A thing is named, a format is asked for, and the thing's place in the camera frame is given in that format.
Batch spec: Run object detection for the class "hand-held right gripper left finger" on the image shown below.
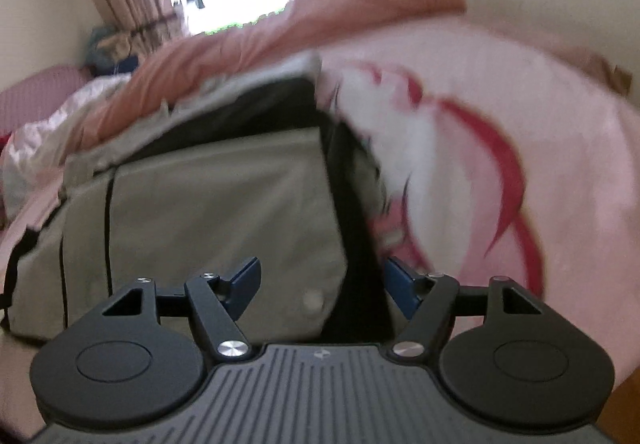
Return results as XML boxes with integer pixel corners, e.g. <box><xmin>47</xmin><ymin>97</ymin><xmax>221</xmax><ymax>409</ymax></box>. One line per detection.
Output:
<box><xmin>102</xmin><ymin>256</ymin><xmax>262</xmax><ymax>361</ymax></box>

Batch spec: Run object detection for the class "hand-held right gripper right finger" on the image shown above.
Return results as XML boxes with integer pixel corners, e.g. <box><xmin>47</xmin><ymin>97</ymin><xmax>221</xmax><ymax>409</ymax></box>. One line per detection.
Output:
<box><xmin>382</xmin><ymin>256</ymin><xmax>544</xmax><ymax>363</ymax></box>

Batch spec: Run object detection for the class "grey jacket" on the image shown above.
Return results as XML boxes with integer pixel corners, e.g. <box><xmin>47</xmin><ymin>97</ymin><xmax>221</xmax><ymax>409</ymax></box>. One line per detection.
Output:
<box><xmin>0</xmin><ymin>51</ymin><xmax>397</xmax><ymax>343</ymax></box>

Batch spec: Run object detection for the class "pink printed bedsheet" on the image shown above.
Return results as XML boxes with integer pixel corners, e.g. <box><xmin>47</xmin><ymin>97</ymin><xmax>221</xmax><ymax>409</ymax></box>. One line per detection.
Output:
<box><xmin>0</xmin><ymin>18</ymin><xmax>640</xmax><ymax>390</ymax></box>

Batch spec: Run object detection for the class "salmon quilt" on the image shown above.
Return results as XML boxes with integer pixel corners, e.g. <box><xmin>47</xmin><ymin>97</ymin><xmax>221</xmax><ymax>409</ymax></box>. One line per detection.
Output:
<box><xmin>84</xmin><ymin>0</ymin><xmax>469</xmax><ymax>146</ymax></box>

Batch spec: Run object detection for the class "white quilt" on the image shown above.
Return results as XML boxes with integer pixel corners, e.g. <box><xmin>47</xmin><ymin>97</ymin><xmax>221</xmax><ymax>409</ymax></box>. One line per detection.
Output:
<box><xmin>0</xmin><ymin>76</ymin><xmax>137</xmax><ymax>221</ymax></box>

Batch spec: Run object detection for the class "teal cloth pile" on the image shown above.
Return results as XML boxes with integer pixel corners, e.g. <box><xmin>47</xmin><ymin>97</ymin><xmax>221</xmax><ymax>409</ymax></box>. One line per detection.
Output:
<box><xmin>84</xmin><ymin>24</ymin><xmax>140</xmax><ymax>76</ymax></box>

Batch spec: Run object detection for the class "pink padded headboard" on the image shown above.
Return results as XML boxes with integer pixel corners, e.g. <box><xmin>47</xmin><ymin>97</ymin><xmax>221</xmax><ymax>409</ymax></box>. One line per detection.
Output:
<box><xmin>0</xmin><ymin>64</ymin><xmax>94</xmax><ymax>137</ymax></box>

